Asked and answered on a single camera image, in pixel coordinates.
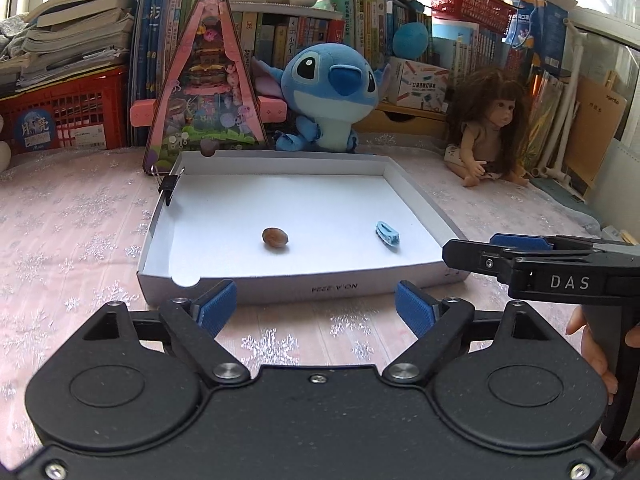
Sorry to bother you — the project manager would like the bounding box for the right human hand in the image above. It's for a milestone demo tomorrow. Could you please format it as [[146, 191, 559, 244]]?
[[565, 307, 618, 405]]

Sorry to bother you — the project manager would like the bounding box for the light blue clip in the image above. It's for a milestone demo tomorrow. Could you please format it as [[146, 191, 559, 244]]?
[[375, 221, 400, 248]]

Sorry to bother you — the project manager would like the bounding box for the brown walnut in tray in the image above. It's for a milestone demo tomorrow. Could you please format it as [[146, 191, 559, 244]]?
[[262, 228, 288, 249]]

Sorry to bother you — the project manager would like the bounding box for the white cardboard box tray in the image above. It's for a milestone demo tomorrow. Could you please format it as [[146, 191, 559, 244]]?
[[137, 151, 465, 307]]

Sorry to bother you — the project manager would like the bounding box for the brown haired doll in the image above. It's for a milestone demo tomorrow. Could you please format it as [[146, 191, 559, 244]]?
[[444, 67, 528, 188]]

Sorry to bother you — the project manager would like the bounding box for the black binder clip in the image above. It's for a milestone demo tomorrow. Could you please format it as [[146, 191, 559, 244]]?
[[151, 165, 186, 207]]

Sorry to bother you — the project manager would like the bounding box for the wooden drawer organizer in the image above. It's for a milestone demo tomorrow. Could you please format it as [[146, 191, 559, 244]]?
[[354, 102, 447, 139]]

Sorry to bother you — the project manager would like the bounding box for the blue Stitch plush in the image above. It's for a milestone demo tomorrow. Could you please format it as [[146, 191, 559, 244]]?
[[252, 44, 392, 153]]

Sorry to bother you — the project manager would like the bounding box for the pink triangular miniature house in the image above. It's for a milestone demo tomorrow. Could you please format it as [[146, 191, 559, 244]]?
[[129, 0, 272, 174]]

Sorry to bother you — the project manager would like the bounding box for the red plastic crate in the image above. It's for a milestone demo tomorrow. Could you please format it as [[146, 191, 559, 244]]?
[[1, 65, 128, 155]]

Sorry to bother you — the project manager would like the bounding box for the red plastic basket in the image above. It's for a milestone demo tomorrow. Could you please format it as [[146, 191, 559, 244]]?
[[431, 0, 516, 34]]

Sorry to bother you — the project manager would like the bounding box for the stack of papers and books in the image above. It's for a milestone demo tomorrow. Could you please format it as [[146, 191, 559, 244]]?
[[0, 0, 181, 97]]

